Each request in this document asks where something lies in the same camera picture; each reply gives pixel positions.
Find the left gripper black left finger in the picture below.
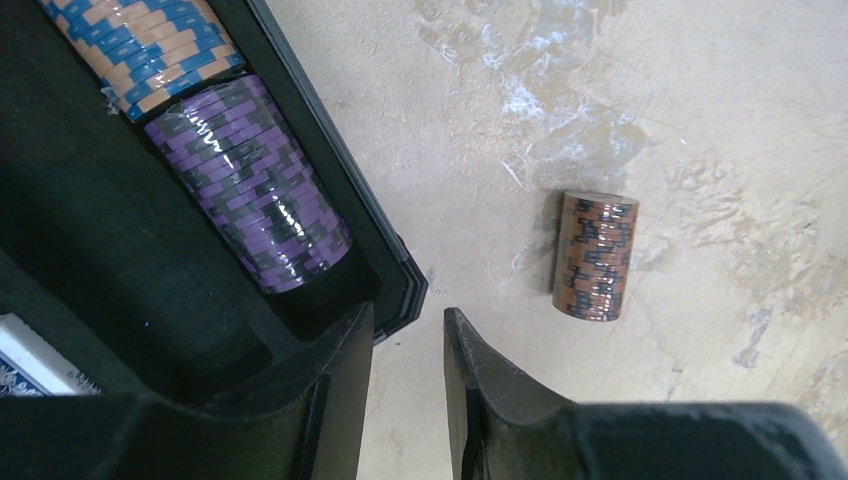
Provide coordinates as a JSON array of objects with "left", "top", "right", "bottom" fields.
[{"left": 1, "top": 303, "right": 374, "bottom": 479}]

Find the black poker set case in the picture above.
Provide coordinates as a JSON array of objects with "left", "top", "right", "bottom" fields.
[{"left": 1, "top": 1, "right": 428, "bottom": 403}]

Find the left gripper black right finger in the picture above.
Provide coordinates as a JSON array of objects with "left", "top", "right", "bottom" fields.
[{"left": 444, "top": 308, "right": 847, "bottom": 479}]

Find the blue orange chip stack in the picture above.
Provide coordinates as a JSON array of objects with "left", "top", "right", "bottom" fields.
[{"left": 40, "top": 0, "right": 246, "bottom": 123}]

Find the brown poker chip stack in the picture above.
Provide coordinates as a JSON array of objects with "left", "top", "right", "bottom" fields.
[{"left": 552, "top": 190, "right": 640, "bottom": 322}]

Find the purple poker chip stack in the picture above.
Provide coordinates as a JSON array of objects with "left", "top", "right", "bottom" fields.
[{"left": 144, "top": 75, "right": 353, "bottom": 294}]

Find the card deck lower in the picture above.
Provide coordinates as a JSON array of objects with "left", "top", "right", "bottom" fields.
[{"left": 1, "top": 313, "right": 102, "bottom": 397}]

